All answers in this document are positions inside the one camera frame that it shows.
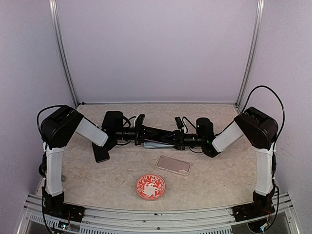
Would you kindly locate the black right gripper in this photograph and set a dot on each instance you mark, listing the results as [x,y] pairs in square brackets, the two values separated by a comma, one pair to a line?
[177,134]

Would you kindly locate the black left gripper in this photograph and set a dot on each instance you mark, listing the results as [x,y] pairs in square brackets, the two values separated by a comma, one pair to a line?
[141,131]

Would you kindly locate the black phone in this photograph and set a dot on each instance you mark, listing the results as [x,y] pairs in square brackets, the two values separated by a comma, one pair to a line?
[101,154]
[155,141]

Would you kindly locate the light blue phone case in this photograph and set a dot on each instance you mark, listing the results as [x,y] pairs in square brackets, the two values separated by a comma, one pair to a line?
[155,145]

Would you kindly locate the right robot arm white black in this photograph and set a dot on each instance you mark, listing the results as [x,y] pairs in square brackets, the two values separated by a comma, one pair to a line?
[260,130]

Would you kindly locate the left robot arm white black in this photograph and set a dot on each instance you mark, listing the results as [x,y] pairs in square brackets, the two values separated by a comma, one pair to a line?
[57,130]

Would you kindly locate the clear pink phone case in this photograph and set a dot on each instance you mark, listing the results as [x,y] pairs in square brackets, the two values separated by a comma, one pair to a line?
[173,165]

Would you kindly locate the red white patterned bowl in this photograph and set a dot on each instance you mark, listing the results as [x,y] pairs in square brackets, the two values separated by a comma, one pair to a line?
[150,186]

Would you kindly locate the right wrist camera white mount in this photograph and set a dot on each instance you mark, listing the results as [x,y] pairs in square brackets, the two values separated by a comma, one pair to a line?
[181,125]

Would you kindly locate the front aluminium rail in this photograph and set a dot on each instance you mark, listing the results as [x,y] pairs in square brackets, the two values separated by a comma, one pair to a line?
[187,212]

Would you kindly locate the left aluminium frame post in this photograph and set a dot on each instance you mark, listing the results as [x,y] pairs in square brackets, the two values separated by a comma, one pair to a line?
[61,50]

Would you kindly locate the aluminium frame post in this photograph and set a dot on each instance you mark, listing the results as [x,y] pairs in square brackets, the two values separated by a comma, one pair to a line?
[61,50]
[252,51]

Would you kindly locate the right aluminium frame post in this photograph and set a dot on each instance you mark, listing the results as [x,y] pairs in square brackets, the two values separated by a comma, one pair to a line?
[252,51]

